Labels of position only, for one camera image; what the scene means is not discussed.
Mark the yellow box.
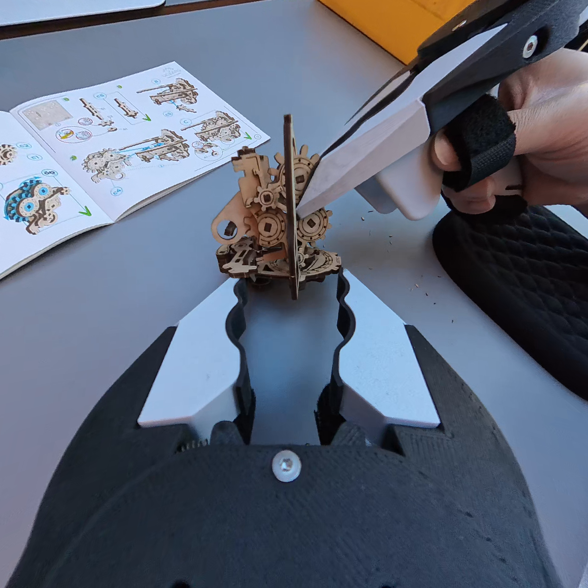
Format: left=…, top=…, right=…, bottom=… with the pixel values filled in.
left=318, top=0, right=474, bottom=66

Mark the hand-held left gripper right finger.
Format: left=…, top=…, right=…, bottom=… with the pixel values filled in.
left=315, top=269, right=443, bottom=446

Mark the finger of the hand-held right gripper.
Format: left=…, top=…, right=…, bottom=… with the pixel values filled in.
left=295, top=100, right=445, bottom=222
left=342, top=23, right=507, bottom=137

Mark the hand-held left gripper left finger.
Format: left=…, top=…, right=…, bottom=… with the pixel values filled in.
left=137, top=277, right=256, bottom=445

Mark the silver laptop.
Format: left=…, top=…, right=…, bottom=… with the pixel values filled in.
left=0, top=0, right=166, bottom=27

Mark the white instruction booklet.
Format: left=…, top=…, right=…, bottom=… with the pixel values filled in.
left=0, top=61, right=272, bottom=281

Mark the wooden gear model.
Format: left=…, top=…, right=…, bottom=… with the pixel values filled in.
left=211, top=114, right=343, bottom=300

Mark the person's right hand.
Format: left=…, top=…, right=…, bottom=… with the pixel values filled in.
left=431, top=48, right=588, bottom=214

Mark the black quilted wrist rest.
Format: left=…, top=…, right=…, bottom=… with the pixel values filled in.
left=432, top=204, right=588, bottom=400

